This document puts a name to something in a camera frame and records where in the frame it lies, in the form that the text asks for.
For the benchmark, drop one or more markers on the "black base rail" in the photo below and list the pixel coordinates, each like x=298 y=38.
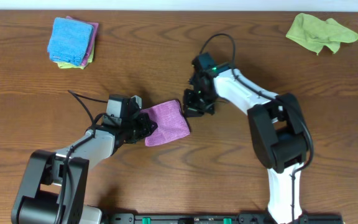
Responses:
x=242 y=218

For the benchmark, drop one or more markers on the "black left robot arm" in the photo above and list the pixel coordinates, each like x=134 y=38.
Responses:
x=53 y=186

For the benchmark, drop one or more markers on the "folded light green cloth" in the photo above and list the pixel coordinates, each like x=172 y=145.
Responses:
x=66 y=65

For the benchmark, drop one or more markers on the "folded blue cloth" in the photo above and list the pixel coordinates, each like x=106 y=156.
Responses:
x=56 y=45

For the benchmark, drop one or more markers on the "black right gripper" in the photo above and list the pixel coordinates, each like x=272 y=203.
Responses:
x=196 y=100

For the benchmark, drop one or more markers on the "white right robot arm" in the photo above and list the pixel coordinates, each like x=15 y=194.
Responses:
x=280 y=137

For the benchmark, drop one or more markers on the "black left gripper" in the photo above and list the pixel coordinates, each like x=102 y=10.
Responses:
x=140 y=127

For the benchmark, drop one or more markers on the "folded purple cloth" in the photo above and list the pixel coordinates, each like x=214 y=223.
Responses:
x=91 y=43

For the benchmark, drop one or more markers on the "pink-purple microfiber cloth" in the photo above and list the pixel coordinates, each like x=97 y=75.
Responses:
x=170 y=121

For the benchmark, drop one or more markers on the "crumpled green cloth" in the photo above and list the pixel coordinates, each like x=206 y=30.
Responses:
x=314 y=34

